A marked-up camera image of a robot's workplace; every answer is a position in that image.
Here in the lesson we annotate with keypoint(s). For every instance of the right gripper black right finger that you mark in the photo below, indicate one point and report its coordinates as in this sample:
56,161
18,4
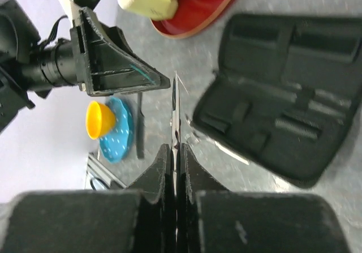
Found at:
272,216

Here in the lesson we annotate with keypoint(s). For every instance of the black zip tool case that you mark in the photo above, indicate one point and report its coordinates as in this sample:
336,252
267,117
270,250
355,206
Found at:
285,93

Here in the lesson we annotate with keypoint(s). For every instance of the red round tray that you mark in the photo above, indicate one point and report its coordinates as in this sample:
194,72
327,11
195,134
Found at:
191,17

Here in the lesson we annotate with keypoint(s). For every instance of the orange small bowl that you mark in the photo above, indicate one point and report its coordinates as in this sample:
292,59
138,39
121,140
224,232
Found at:
100,120

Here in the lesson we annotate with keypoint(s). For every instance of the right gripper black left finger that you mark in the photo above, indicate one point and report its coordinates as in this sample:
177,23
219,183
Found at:
138,218

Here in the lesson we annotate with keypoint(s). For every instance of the silver hair scissors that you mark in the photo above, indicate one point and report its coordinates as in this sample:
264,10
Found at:
175,150

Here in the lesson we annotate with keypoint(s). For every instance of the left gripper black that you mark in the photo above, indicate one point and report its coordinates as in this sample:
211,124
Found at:
104,62

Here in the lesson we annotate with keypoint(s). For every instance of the black handled comb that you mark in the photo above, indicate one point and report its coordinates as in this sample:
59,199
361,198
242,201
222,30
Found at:
140,128

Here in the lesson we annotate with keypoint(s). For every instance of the blue dotted plate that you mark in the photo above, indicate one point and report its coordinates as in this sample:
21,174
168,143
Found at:
116,145

